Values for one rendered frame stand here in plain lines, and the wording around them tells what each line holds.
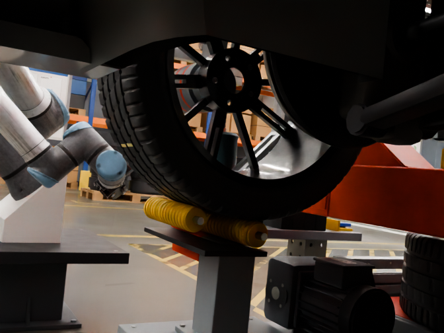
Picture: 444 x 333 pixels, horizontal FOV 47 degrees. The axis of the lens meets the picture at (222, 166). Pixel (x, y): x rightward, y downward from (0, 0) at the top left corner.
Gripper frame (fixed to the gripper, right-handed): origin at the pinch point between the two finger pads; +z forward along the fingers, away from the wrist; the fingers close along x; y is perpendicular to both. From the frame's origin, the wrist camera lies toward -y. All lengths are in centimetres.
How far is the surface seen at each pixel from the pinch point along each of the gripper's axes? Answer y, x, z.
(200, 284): 12, 42, -68
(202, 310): 15, 46, -69
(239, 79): -44, 7, -47
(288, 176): -18, 37, -83
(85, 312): 40, 27, 31
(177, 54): -32, -10, -52
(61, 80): -111, -230, 480
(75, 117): -151, -280, 809
